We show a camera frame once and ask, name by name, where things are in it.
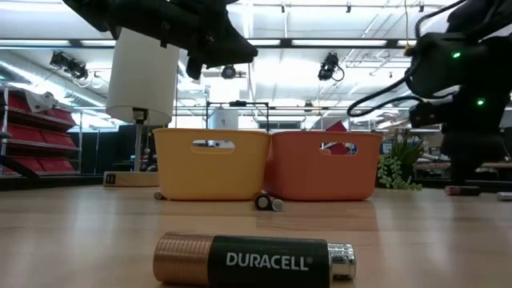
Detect black ceiling spotlights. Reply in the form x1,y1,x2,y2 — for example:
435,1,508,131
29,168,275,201
50,50,90,81

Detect white object on shelf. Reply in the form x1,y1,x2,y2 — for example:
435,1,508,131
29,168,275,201
26,90,56,114

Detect round black ceiling camera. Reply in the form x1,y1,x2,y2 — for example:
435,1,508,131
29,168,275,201
220,63,238,80

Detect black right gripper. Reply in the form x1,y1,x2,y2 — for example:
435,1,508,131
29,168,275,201
439,130,507,188

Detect yellow plastic bin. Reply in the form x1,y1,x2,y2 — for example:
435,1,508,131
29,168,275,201
153,127,273,202

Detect white shade wooden lamp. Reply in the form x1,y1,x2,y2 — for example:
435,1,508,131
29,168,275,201
102,26,181,188

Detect yellow hanging cable hook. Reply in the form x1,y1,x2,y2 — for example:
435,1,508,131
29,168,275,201
402,0,415,57

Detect metal shelf with red bins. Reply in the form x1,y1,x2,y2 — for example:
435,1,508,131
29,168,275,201
0,88,79,177

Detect orange plastic bin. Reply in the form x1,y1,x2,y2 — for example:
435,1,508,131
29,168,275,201
263,130,384,202

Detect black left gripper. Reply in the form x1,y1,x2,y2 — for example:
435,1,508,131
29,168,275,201
151,0,259,81

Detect black ceiling camera with cable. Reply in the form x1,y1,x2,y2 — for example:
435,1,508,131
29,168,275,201
318,51,346,83

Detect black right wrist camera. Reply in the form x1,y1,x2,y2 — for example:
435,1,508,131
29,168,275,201
408,100,446,129

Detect white cylinder container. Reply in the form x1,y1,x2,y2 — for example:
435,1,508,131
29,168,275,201
207,110,240,130

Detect long wooden workbench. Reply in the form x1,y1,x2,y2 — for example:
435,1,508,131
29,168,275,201
414,162,512,170

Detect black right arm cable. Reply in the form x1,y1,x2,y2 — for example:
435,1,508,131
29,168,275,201
346,70,426,119

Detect small potted succulent plant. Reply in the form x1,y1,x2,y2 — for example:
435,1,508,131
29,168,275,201
377,138,427,191

